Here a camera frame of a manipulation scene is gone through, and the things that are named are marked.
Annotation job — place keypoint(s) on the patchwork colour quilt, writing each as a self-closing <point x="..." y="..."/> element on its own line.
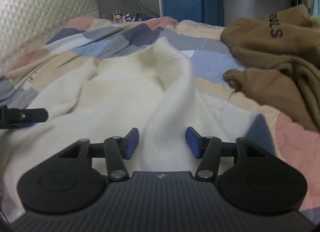
<point x="84" y="39"/>

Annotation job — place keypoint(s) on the small bottles on nightstand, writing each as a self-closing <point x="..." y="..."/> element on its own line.
<point x="119" y="17"/>

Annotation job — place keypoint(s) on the white striped fleece sweater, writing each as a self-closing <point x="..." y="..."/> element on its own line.
<point x="153" y="90"/>

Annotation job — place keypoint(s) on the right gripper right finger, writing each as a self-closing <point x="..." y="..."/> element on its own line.
<point x="207" y="149"/>

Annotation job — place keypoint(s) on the brown hoodie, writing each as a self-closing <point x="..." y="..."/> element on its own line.
<point x="280" y="54"/>

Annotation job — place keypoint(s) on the beige quilted headboard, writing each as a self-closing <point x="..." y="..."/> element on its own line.
<point x="31" y="23"/>

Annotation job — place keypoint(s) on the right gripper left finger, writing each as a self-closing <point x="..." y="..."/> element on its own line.
<point x="116" y="150"/>

